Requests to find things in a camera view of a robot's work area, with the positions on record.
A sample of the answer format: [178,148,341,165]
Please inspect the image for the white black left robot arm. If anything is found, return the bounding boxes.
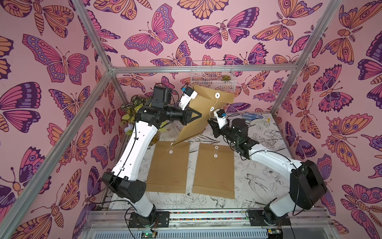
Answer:
[102,85,202,227]

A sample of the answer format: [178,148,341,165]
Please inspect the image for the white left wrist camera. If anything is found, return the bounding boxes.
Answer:
[178,86,198,111]

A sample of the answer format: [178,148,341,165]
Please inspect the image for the brown kraft file bag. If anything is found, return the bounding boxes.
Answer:
[173,85,235,146]
[193,143,235,199]
[146,141,190,194]

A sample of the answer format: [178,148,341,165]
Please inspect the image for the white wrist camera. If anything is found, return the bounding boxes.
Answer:
[178,86,198,111]
[213,109,227,129]

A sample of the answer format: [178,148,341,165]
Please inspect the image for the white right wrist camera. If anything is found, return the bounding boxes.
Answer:
[213,109,227,129]

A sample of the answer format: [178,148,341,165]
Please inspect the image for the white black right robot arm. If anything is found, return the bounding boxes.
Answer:
[208,118,328,226]

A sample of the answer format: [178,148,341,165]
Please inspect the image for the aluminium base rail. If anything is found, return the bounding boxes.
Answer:
[80,208,341,239]

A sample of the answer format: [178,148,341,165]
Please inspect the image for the potted green yellow plant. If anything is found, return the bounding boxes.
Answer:
[118,95,149,136]

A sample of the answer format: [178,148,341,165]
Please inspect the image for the aluminium cage frame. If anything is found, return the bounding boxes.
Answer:
[1,1,342,239]

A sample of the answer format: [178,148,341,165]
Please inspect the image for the white wire wall basket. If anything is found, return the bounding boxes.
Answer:
[190,60,237,93]

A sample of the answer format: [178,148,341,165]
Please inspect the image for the small green succulent plant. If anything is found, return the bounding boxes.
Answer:
[221,75,231,81]

